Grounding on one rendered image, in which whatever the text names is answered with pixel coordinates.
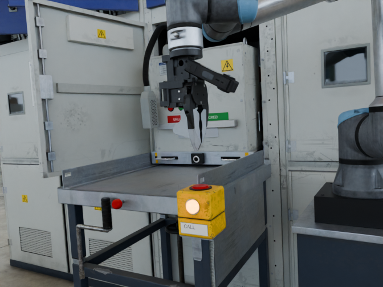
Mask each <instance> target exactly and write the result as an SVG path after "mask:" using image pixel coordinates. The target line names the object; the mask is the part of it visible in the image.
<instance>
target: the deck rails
mask: <svg viewBox="0 0 383 287"><path fill-rule="evenodd" d="M163 164H165V163H152V154H151V153H146V154H140V155H135V156H131V157H126V158H120V159H115V160H111V161H105V162H100V163H94V164H91V165H85V166H80V167H74V168H71V169H65V170H62V180H63V187H62V188H63V189H72V188H76V187H80V186H84V185H88V184H91V183H95V182H100V181H103V180H106V179H110V178H114V177H118V176H121V175H125V174H129V173H133V172H136V171H140V170H144V169H148V168H151V167H155V166H159V165H163ZM263 165H265V163H264V158H263V150H260V151H257V152H255V153H252V154H250V155H247V156H245V157H242V158H240V159H237V160H234V161H232V162H229V163H226V164H224V165H222V166H218V167H216V168H214V169H211V170H208V171H206V172H203V173H200V174H198V175H197V183H198V184H207V185H215V186H225V185H227V184H229V183H231V182H233V181H235V180H237V179H238V178H240V177H242V176H244V175H246V174H248V173H250V172H252V171H253V170H255V169H257V168H259V167H261V166H263ZM69 172H71V175H70V176H67V177H65V173H69ZM200 178H203V182H201V183H200Z"/></svg>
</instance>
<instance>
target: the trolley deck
mask: <svg viewBox="0 0 383 287"><path fill-rule="evenodd" d="M218 166H222V165H199V164H163V165H159V166H155V167H151V168H148V169H144V170H140V171H136V172H133V173H129V174H125V175H121V176H118V177H114V178H110V179H106V180H103V181H100V182H95V183H91V184H87V185H84V186H80V187H76V188H72V189H63V188H62V187H63V186H60V187H57V190H58V203H62V204H73V205H79V206H90V207H101V198H104V197H110V201H111V209H114V208H113V207H112V201H113V200H115V199H120V200H124V203H123V205H122V207H121V208H119V209H118V210H129V211H140V212H150V213H157V214H167V215H178V208H177V192H178V191H179V190H182V189H184V188H186V187H189V186H191V185H197V184H198V183H197V175H198V174H200V173H203V172H206V171H208V170H211V169H214V168H216V167H218ZM269 177H271V164H269V165H263V166H261V167H259V168H257V169H255V170H253V171H252V172H250V173H248V174H246V175H244V176H242V177H240V178H238V179H237V180H235V181H233V182H231V183H229V184H227V185H225V186H223V188H224V195H225V208H226V207H228V206H229V205H231V204H232V203H234V202H235V201H236V200H238V199H239V198H241V197H242V196H244V195H245V194H247V193H248V192H249V191H251V190H252V189H254V188H255V187H256V186H258V185H259V184H261V183H262V182H264V181H265V180H266V179H268V178H269Z"/></svg>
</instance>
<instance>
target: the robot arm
mask: <svg viewBox="0 0 383 287"><path fill-rule="evenodd" d="M323 1H326V2H328V3H332V2H335V1H338V0H165V4H166V21H167V31H168V49H169V51H170V52H169V55H162V62H164V63H166V73H167V81H163V82H161V83H159V88H160V107H162V106H164V108H178V107H180V108H183V110H182V111H181V120H180V122H178V123H176V124H175V125H174V126H173V133H174V134H176V135H178V136H182V137H186V138H190V140H191V144H192V146H193V149H194V151H199V150H200V147H201V145H202V143H203V139H204V137H205V133H206V127H207V122H208V116H209V104H208V93H207V86H206V84H205V81H207V82H209V83H211V84H213V85H215V86H217V88H218V89H219V90H221V91H222V92H226V93H230V92H232V93H235V91H236V89H237V87H238V85H239V82H238V81H236V80H235V78H233V77H232V76H231V75H227V74H225V73H224V74H221V73H219V72H217V71H215V70H213V69H211V68H209V67H206V66H204V65H202V64H200V63H198V62H196V61H195V60H198V59H202V58H203V53H202V50H203V35H204V37H205V38H206V39H207V40H209V41H211V42H220V41H222V40H224V39H226V38H227V36H229V35H232V34H234V33H237V32H240V31H243V30H245V29H248V28H251V27H254V26H257V25H259V24H262V23H265V22H268V21H271V20H273V19H276V18H279V17H282V16H284V15H287V14H290V13H293V12H295V11H298V10H301V9H304V8H306V7H309V6H312V5H315V4H317V3H320V2H323ZM371 9H372V33H373V57H374V82H375V95H376V98H375V99H374V101H373V102H372V103H371V104H370V105H369V107H368V108H360V109H353V110H348V111H345V112H342V113H341V114H340V115H339V117H338V124H337V128H338V142H339V167H338V169H337V173H336V176H335V179H334V181H333V185H332V187H333V193H334V194H336V195H339V196H344V197H347V198H356V199H383V0H371ZM162 89H163V95H164V101H162ZM197 107H198V109H196V108H197Z"/></svg>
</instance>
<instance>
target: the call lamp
mask: <svg viewBox="0 0 383 287"><path fill-rule="evenodd" d="M185 207H186V210H187V212H188V213H190V214H192V215H195V214H197V213H199V211H200V204H199V202H198V201H197V200H195V199H193V198H192V199H189V200H187V201H186V204H185Z"/></svg>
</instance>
